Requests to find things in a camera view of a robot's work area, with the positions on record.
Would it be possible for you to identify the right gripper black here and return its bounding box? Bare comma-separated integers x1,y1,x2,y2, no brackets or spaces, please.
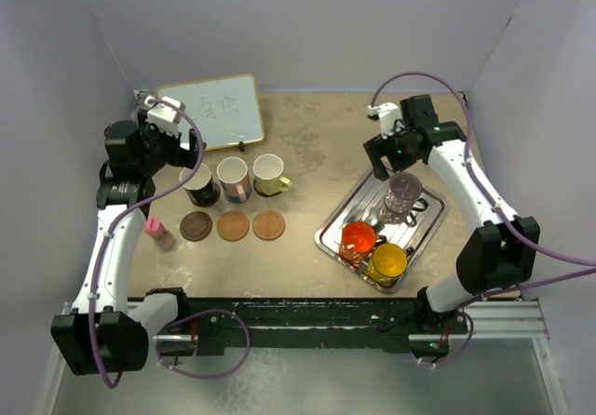
363,124,420,181

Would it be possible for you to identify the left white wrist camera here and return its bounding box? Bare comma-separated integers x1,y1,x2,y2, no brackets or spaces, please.
143,95,182,137

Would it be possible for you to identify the light wooden coaster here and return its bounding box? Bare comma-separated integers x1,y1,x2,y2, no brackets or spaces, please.
252,210,286,241
217,211,251,242

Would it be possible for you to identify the dark wooden coaster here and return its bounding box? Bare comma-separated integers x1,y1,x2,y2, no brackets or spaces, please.
180,211,212,242

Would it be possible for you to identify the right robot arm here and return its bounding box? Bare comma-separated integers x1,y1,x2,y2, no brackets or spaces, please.
364,95,540,332

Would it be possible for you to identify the white board with stand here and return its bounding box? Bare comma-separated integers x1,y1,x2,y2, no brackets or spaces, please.
156,74,264,150

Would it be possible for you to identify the light wooden coaster bottom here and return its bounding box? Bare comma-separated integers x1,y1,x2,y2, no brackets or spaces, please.
252,210,286,241

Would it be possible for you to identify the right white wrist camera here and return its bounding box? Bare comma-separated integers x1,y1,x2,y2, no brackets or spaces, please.
367,102,404,140

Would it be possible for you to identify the purple mug black rim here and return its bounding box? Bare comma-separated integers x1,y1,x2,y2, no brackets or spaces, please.
380,172,427,227

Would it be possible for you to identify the small pink bottle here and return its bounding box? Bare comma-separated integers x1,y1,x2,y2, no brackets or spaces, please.
144,217,175,250

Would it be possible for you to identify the orange glass cup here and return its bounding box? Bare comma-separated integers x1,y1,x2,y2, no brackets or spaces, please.
339,221,387,264

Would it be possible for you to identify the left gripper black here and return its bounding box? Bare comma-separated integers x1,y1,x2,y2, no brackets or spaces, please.
138,110,204,175

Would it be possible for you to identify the blue round coaster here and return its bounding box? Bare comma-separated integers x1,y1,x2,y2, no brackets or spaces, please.
224,188,253,205

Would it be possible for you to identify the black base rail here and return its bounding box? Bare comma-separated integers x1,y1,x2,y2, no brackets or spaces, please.
134,293,471,356

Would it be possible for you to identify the steel tray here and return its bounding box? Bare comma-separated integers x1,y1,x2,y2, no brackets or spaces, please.
313,167,448,294

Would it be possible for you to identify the aluminium frame rail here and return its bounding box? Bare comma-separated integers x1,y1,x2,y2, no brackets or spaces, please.
466,301,549,340

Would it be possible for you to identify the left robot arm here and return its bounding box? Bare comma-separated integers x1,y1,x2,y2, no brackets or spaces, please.
50,120,206,388

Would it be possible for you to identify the light wooden coaster top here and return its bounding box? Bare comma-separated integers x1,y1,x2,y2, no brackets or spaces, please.
217,211,251,242

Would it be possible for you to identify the dark mug white interior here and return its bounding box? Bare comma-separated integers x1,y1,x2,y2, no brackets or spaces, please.
179,164,221,208

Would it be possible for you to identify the yellow glass cup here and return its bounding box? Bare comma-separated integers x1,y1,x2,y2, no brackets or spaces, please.
365,243,409,288

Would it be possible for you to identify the orange black smiley coaster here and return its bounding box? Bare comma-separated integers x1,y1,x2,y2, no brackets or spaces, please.
252,180,284,198

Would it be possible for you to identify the pink mug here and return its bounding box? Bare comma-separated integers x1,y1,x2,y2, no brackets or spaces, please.
216,156,252,196

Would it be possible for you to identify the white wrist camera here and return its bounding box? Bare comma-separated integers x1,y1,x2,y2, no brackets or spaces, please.
367,102,404,140
143,95,182,137

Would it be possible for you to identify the pale yellow mug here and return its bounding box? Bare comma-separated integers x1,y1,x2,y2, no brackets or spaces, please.
252,154,292,194

